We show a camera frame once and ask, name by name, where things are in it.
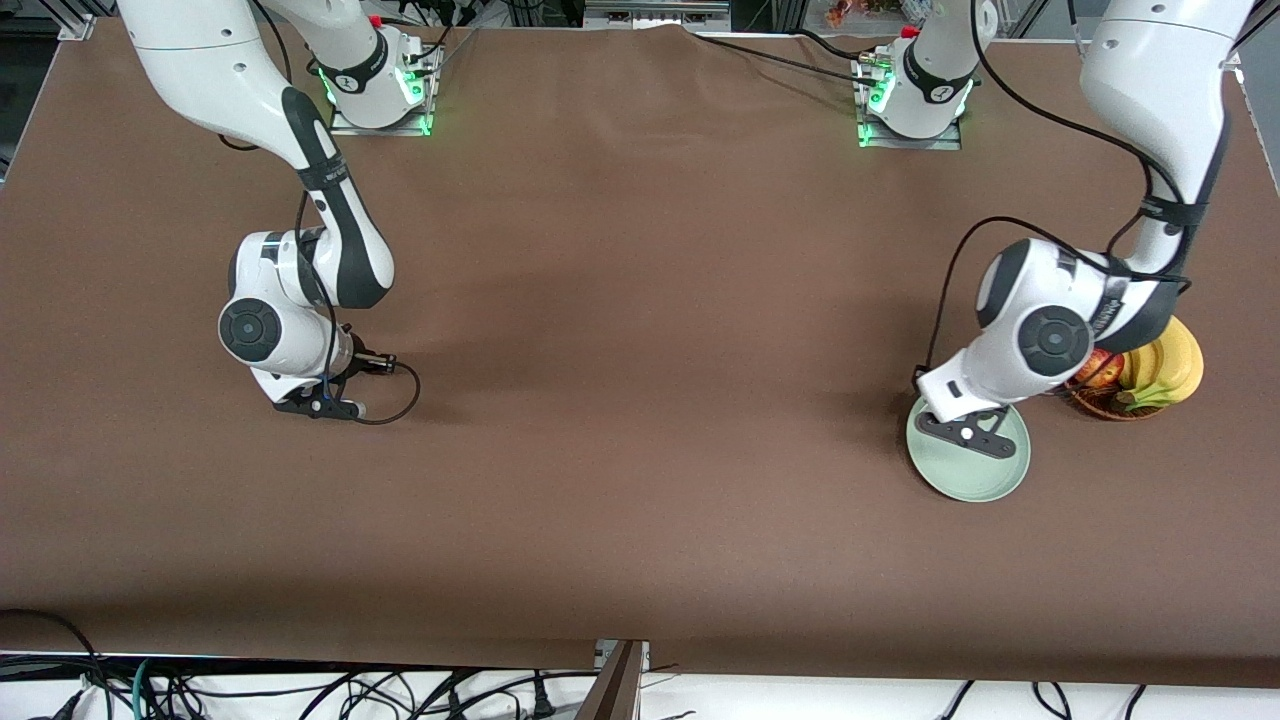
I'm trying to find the pale green round plate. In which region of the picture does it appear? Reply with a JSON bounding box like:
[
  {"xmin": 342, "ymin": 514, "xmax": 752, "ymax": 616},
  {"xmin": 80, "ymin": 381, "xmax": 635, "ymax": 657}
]
[{"xmin": 905, "ymin": 385, "xmax": 1032, "ymax": 503}]

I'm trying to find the brown table cover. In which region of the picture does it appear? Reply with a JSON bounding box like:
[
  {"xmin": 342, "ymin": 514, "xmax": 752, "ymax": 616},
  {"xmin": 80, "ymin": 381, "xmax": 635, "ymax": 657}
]
[{"xmin": 0, "ymin": 18, "xmax": 1280, "ymax": 689}]

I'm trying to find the colourful toy pile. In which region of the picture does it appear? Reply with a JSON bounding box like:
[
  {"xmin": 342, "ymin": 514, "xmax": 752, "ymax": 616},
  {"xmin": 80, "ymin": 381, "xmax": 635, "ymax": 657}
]
[{"xmin": 825, "ymin": 0, "xmax": 906, "ymax": 28}]

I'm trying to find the red apple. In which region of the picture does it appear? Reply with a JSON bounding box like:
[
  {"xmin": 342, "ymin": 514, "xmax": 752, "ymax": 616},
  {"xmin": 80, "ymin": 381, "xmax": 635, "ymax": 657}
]
[{"xmin": 1070, "ymin": 348, "xmax": 1126, "ymax": 389}]

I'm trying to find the brown wicker basket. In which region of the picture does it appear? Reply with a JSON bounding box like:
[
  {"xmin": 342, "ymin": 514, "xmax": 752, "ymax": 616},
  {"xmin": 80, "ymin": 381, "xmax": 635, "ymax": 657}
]
[{"xmin": 1055, "ymin": 375, "xmax": 1169, "ymax": 422}]

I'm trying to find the large yellow banana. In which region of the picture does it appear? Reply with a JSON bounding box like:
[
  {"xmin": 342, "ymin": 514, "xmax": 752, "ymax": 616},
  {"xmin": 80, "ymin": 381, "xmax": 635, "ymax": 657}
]
[{"xmin": 1118, "ymin": 315, "xmax": 1205, "ymax": 411}]

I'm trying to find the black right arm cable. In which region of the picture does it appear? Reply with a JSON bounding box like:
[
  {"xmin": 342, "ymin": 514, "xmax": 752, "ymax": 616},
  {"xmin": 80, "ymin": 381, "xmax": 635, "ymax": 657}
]
[{"xmin": 215, "ymin": 0, "xmax": 422, "ymax": 426}]

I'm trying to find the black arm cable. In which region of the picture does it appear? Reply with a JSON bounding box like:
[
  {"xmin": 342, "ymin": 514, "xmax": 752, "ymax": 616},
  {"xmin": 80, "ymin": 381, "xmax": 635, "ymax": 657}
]
[
  {"xmin": 913, "ymin": 0, "xmax": 1196, "ymax": 376},
  {"xmin": 215, "ymin": 0, "xmax": 422, "ymax": 426}
]

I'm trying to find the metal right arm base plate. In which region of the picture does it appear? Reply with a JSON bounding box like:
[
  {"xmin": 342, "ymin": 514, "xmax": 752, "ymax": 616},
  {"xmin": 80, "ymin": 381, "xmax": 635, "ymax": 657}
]
[{"xmin": 328, "ymin": 45, "xmax": 441, "ymax": 136}]

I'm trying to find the thin grey base cable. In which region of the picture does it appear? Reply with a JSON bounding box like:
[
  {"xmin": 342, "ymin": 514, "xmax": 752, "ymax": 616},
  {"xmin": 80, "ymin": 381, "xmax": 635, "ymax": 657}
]
[{"xmin": 425, "ymin": 28, "xmax": 481, "ymax": 81}]

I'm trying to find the black looped floor cable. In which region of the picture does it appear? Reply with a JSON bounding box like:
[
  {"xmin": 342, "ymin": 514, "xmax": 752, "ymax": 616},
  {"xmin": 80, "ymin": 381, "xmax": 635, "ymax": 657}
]
[{"xmin": 0, "ymin": 610, "xmax": 113, "ymax": 720}]

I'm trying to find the grey metal rail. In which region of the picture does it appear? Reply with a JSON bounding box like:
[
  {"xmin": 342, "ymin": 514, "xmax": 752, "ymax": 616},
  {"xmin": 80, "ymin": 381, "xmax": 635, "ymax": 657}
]
[{"xmin": 582, "ymin": 0, "xmax": 734, "ymax": 31}]

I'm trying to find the long black table cable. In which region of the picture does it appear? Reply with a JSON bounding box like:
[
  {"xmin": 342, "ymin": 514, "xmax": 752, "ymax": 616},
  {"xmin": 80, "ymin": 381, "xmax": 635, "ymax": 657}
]
[{"xmin": 685, "ymin": 30, "xmax": 881, "ymax": 89}]

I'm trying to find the short black table cable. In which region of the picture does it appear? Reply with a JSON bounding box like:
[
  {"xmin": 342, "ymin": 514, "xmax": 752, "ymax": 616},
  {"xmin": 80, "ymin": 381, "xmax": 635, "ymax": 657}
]
[{"xmin": 795, "ymin": 28, "xmax": 876, "ymax": 61}]

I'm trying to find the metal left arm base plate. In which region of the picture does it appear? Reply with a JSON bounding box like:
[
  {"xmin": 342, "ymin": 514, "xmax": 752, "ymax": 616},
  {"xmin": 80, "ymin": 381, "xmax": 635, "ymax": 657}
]
[{"xmin": 855, "ymin": 50, "xmax": 963, "ymax": 151}]

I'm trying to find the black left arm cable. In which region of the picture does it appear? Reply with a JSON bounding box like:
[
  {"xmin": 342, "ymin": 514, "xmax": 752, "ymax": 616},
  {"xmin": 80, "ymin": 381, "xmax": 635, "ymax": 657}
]
[{"xmin": 913, "ymin": 0, "xmax": 1196, "ymax": 376}]

